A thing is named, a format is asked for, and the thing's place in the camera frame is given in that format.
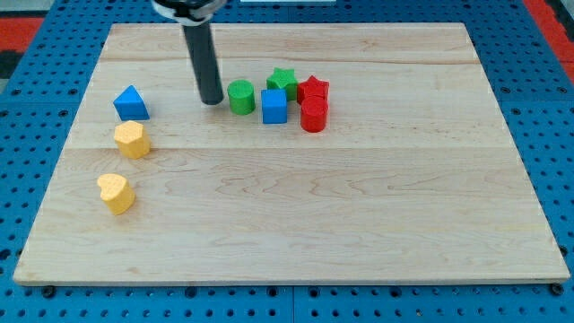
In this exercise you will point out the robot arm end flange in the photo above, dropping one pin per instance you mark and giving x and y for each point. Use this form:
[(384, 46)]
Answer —
[(188, 12)]

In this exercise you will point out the blue triangle block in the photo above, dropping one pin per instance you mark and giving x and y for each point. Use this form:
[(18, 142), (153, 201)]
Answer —
[(130, 105)]

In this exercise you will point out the red cylinder block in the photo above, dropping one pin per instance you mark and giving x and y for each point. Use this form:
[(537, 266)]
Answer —
[(313, 114)]

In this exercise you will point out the blue cube block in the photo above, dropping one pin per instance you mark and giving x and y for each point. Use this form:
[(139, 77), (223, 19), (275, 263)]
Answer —
[(274, 106)]

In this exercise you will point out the red star block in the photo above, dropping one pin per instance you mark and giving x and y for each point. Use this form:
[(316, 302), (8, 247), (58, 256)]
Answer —
[(312, 87)]

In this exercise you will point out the green star block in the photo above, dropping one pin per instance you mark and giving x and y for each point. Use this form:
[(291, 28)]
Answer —
[(283, 79)]

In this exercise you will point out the green cylinder block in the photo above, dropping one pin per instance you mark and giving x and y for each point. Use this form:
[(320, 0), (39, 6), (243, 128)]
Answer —
[(241, 95)]

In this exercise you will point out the light wooden board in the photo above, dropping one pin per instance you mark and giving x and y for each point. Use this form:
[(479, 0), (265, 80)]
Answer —
[(415, 179)]

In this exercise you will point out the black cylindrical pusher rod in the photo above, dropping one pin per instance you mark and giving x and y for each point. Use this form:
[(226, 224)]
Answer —
[(201, 50)]

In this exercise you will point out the yellow pentagon block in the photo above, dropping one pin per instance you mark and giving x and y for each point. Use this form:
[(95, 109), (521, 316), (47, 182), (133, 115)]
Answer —
[(132, 139)]

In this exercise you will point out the yellow heart block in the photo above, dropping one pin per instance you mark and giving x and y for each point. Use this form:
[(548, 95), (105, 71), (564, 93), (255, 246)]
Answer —
[(115, 192)]

